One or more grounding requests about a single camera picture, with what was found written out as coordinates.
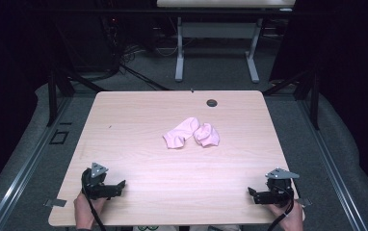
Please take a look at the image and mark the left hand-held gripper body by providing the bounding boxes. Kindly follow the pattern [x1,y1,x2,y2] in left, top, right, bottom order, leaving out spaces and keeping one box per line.
[81,162,122,201]

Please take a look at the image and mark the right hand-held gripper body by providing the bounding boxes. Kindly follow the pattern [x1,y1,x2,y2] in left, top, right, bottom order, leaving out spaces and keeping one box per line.
[252,167,301,208]

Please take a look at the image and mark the pink sock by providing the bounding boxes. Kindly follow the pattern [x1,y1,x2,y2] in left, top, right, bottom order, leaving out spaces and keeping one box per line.
[193,122,222,148]
[162,116,201,150]

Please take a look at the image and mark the person's left hand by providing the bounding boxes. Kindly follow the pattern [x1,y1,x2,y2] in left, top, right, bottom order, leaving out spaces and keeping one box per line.
[73,192,108,231]

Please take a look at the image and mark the person's right hand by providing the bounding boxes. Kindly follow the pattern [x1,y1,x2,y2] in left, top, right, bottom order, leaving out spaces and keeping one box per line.
[266,198,304,231]

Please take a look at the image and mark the white desk with metal legs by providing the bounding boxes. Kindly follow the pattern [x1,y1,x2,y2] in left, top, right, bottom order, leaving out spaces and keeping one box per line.
[156,0,298,84]

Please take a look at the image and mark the right hand-held gripper black cable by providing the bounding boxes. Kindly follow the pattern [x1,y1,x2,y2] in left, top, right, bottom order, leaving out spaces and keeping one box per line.
[266,187,296,231]

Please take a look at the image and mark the grey metal table bracket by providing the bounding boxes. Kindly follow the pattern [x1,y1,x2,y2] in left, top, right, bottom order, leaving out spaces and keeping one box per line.
[297,197,313,208]
[42,198,68,208]

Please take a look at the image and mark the aluminium floor rail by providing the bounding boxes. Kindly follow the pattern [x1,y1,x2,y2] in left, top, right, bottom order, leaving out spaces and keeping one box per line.
[297,99,368,231]
[0,95,73,231]

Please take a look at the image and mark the black metal frame stand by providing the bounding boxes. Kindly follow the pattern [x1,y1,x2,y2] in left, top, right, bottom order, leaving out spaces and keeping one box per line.
[262,66,322,131]
[46,65,107,127]

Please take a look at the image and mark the black floor cables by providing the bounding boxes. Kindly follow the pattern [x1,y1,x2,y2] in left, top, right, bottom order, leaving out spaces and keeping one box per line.
[118,42,173,91]

